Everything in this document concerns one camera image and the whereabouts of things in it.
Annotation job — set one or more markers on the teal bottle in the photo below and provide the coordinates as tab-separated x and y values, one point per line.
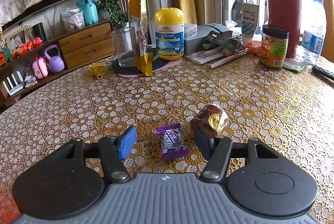
89	10

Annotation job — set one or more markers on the dark red thermos bottle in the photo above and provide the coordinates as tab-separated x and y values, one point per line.
286	14

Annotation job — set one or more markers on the framed photo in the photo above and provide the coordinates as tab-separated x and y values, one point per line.
18	38

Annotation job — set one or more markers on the yellow small toy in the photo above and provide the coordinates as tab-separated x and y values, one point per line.
98	70

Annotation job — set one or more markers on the red apple ornaments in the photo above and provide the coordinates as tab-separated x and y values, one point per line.
25	48

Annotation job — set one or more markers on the stack of papers and boxes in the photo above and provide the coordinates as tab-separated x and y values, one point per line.
213	44

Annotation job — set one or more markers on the brown wrapped pastry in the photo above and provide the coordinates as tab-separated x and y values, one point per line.
211	120

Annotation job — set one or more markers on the black remote control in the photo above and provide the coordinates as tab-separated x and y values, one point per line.
322	72

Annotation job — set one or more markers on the black speaker cylinder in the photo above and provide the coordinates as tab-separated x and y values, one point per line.
39	32

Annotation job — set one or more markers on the clear plastic bag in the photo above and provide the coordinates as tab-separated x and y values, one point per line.
73	19

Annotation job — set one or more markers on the clear drinking glass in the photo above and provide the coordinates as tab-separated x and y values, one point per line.
123	40

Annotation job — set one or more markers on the yellow standing snack pouch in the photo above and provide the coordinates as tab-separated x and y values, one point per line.
138	20

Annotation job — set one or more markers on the purple kettlebell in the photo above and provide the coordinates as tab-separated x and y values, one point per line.
55	63

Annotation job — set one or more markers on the white router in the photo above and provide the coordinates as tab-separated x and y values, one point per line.
13	83

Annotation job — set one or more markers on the yellow lid gummies bottle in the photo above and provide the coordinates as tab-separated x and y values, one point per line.
169	33

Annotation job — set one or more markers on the wooden TV cabinet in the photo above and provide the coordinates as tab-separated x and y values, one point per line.
73	50

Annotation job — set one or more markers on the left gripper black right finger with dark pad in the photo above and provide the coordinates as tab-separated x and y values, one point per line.
218	151

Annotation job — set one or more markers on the purple candy wrapper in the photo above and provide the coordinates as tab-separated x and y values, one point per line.
172	144

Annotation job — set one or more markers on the orange clock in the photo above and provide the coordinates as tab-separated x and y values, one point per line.
3	58

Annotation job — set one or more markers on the black lid orange jar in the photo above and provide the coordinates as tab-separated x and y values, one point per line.
274	46

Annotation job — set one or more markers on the round dark placemat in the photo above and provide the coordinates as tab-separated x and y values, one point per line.
147	70

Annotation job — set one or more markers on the clear water bottle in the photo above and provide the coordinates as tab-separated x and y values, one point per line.
314	32

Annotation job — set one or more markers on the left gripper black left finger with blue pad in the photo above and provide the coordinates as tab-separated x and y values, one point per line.
111	150

